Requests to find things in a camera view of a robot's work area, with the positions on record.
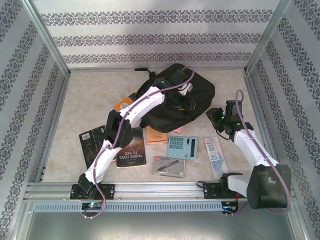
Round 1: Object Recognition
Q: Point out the black backpack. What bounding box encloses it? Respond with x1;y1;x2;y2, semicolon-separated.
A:
134;63;216;134

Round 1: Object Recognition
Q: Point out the small orange booklet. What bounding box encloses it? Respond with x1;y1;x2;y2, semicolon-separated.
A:
146;124;169;145

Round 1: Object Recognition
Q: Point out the packaged 20 cm ruler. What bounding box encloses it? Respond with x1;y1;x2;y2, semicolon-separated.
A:
203;136;230;180

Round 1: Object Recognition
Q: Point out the light blue calculator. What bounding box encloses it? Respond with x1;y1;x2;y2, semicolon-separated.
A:
166;135;198;160

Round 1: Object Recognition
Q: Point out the orange and white book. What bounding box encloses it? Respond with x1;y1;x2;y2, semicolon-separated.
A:
113;89;141;112

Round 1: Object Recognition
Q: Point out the grey pen box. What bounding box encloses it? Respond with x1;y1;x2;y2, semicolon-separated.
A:
152;156;186;179

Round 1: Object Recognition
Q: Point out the Three Days To See book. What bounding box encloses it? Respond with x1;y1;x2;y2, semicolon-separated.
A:
116;126;148;169

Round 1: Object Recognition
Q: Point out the black book with gold title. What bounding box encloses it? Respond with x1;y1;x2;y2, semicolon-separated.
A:
78;124;109;170

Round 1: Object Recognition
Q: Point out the small right controller board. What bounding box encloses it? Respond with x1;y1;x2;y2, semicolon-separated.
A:
222;201;240;213

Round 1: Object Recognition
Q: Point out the small controller board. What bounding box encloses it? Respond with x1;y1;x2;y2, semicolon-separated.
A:
81;201;102;210
222;201;240;213

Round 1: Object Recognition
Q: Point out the grey metal sheet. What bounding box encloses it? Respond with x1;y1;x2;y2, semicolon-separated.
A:
14;209;308;240

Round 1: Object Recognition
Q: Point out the small left controller board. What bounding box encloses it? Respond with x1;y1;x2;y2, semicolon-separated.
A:
81;201;102;210

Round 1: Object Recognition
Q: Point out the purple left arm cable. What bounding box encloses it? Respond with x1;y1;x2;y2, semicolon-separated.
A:
82;65;196;221

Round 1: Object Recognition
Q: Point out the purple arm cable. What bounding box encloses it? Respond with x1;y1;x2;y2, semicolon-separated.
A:
234;89;293;216
82;65;196;221

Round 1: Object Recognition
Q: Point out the aluminium frame side rail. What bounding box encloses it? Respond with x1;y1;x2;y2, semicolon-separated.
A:
243;72;286;176
33;73;72;183

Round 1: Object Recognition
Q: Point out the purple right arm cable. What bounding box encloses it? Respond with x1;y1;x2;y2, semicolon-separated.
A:
234;89;293;216

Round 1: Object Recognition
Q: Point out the aluminium frame back rail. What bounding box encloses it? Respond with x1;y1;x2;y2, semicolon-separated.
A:
67;66;248;74

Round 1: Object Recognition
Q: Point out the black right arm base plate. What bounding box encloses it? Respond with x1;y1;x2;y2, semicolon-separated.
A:
202;181;248;200

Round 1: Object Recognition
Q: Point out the aluminium mounting rail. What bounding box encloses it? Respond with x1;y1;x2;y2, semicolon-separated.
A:
24;181;296;201

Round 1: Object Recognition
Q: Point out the aluminium frame post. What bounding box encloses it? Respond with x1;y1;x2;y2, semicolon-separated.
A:
243;0;293;75
21;0;71;76

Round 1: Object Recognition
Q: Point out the grey slotted cable duct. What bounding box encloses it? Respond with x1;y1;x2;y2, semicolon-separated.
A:
32;201;238;213

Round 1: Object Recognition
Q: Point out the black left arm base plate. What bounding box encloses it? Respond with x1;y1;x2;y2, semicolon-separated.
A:
69;183;116;200

